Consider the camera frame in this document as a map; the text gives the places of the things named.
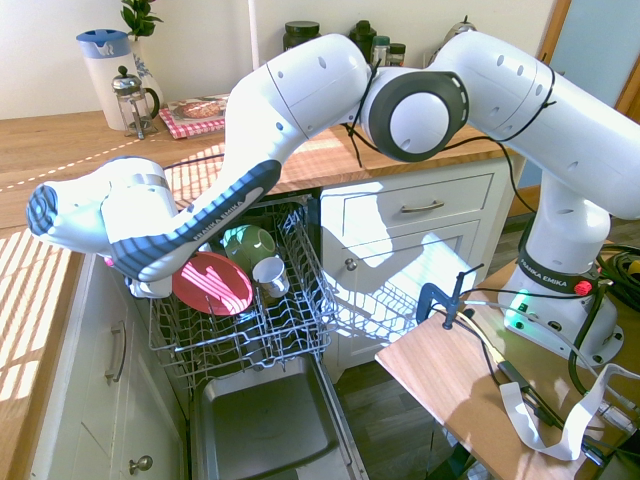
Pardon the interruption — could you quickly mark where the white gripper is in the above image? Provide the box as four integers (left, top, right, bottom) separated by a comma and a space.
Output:
124, 276, 174, 300

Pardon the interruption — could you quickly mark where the pink plate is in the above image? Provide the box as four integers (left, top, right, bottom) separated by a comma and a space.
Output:
172, 251, 256, 317

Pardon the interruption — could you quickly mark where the stainless dishwasher door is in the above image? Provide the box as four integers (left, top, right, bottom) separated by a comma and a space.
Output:
188, 357, 369, 480

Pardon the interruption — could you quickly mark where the white cabinet beside dishwasher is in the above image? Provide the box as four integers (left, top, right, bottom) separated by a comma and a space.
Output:
318, 158, 519, 384

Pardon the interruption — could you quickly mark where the green bowl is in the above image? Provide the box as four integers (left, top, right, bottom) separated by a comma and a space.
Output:
221, 224, 278, 274

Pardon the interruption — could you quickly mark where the white cup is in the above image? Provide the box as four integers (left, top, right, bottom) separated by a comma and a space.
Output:
251, 254, 292, 298

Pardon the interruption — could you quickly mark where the white cabinet with round knobs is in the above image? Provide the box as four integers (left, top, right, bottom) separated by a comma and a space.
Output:
29, 254, 192, 480

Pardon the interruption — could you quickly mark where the glass French press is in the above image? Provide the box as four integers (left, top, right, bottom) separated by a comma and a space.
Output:
110, 65, 162, 141

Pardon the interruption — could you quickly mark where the cookbook with food cover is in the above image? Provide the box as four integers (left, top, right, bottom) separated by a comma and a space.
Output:
165, 94, 232, 124

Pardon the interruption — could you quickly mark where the white pitcher with blue lid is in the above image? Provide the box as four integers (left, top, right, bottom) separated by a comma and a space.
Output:
75, 28, 139, 132

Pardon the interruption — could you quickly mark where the white vase with blue flowers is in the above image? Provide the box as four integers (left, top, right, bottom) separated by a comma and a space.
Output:
130, 39, 167, 119

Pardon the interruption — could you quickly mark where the green plant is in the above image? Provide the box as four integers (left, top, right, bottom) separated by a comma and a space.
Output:
119, 0, 164, 42

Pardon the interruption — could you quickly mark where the white candle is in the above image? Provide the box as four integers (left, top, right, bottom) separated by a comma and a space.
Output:
247, 0, 263, 72

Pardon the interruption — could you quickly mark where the dark metal C clamp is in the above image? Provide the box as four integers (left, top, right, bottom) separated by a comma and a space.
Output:
416, 263, 486, 332

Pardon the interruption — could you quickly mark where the black protein powder jar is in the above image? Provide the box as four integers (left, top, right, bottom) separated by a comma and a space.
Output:
282, 20, 322, 53

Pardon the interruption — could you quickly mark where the black bottle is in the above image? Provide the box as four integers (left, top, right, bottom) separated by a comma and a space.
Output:
348, 19, 378, 62

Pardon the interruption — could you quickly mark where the silver kettle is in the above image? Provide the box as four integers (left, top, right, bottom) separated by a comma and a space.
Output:
442, 14, 483, 45

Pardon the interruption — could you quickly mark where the metal drawer handle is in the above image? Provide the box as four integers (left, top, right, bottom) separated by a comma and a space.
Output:
103, 319, 128, 384
399, 199, 446, 214

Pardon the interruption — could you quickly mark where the grey wire dishwasher rack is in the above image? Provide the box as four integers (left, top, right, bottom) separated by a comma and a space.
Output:
148, 197, 335, 394

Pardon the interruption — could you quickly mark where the black camera cable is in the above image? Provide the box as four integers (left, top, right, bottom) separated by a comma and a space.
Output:
344, 59, 559, 217

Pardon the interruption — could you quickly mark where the black adapter cable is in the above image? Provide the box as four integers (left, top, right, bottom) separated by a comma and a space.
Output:
496, 358, 567, 430

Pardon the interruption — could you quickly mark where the white ribbon cable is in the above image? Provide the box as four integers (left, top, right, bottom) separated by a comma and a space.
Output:
499, 363, 640, 462

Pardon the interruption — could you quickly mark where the black cable bundle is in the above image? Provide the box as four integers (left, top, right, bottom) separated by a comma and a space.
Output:
596, 243, 640, 312

